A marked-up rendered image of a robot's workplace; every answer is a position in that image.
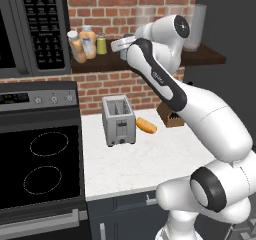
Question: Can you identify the black stove with hob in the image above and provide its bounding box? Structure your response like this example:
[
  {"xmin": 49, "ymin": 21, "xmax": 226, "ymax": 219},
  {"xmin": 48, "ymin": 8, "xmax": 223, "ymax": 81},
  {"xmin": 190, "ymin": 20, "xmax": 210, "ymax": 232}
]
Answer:
[{"xmin": 0, "ymin": 80, "xmax": 89, "ymax": 240}]

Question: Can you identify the tall clear glass jar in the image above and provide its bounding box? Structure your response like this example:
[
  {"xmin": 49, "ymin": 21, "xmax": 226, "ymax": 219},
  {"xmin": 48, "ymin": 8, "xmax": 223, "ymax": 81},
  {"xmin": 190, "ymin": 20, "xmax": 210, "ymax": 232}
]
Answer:
[{"xmin": 183, "ymin": 3, "xmax": 208, "ymax": 53}]

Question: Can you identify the grey microwave oven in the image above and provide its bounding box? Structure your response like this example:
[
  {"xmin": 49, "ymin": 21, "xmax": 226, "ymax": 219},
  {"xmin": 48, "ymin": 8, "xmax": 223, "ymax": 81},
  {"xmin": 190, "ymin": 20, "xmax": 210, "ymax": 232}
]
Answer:
[{"xmin": 0, "ymin": 0, "xmax": 72, "ymax": 79}]

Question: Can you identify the grey oven door handle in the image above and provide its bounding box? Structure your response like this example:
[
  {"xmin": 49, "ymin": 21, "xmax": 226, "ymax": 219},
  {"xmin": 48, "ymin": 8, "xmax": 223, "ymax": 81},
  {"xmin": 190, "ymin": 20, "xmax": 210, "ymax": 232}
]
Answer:
[{"xmin": 0, "ymin": 208, "xmax": 89, "ymax": 240}]

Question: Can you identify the orange bread loaf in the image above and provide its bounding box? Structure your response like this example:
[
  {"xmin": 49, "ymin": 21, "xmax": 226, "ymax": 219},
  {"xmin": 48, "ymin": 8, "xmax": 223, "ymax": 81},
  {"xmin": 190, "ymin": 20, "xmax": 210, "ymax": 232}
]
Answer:
[{"xmin": 135, "ymin": 116, "xmax": 158, "ymax": 135}]

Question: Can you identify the yellow-green shaker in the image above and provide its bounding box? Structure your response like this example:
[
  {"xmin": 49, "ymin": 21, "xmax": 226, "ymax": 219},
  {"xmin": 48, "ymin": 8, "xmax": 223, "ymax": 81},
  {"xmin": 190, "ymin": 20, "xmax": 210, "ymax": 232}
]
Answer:
[{"xmin": 95, "ymin": 32, "xmax": 109, "ymax": 56}]

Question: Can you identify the dark wooden shelf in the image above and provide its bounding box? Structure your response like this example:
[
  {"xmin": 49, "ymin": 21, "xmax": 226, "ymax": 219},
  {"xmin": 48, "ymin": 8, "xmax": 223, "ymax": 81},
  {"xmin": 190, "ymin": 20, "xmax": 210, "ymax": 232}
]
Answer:
[{"xmin": 70, "ymin": 42, "xmax": 227, "ymax": 75}]

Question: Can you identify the grey metal toaster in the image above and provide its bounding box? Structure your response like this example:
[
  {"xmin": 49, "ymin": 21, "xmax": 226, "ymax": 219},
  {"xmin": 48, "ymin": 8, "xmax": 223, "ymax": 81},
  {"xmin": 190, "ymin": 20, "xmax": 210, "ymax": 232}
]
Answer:
[{"xmin": 101, "ymin": 94, "xmax": 137, "ymax": 148}]

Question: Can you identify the dark grey cupboard door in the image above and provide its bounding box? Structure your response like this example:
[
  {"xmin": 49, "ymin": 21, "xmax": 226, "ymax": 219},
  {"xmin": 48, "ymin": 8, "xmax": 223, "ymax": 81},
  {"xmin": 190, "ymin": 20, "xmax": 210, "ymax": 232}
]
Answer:
[{"xmin": 88, "ymin": 210, "xmax": 172, "ymax": 240}]

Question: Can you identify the grey cupboard door handle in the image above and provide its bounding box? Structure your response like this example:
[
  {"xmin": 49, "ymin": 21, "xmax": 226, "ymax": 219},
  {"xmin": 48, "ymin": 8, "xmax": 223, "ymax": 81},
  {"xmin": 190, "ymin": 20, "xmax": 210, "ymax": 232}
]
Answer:
[{"xmin": 99, "ymin": 222, "xmax": 107, "ymax": 240}]

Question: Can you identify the orange condiment bottle white cap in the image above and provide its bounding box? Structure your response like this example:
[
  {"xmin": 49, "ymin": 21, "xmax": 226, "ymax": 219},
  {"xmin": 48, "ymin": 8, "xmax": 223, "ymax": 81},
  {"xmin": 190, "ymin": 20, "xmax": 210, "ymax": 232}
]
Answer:
[
  {"xmin": 66, "ymin": 30, "xmax": 88, "ymax": 65},
  {"xmin": 78, "ymin": 24, "xmax": 98, "ymax": 60}
]

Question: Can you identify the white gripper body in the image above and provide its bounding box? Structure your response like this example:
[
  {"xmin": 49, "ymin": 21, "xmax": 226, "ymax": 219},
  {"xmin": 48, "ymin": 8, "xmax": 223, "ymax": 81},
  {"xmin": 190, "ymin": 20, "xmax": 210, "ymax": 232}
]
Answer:
[{"xmin": 110, "ymin": 36, "xmax": 138, "ymax": 54}]

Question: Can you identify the grey drawer handle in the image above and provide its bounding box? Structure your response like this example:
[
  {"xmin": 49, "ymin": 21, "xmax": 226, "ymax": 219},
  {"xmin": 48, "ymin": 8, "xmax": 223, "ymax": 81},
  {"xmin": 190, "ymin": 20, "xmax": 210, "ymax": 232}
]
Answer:
[{"xmin": 145, "ymin": 194, "xmax": 158, "ymax": 207}]

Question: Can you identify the brown wooden knife block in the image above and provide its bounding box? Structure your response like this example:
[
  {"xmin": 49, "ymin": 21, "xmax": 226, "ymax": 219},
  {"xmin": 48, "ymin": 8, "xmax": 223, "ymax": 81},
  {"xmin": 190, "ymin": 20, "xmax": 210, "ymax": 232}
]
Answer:
[{"xmin": 156, "ymin": 100, "xmax": 186, "ymax": 129}]

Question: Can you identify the dark grey drawer front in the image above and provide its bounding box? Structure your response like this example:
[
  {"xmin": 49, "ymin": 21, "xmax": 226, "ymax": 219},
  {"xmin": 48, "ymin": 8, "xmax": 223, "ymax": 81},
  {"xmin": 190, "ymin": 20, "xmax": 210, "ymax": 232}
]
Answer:
[{"xmin": 86, "ymin": 189, "xmax": 162, "ymax": 220}]

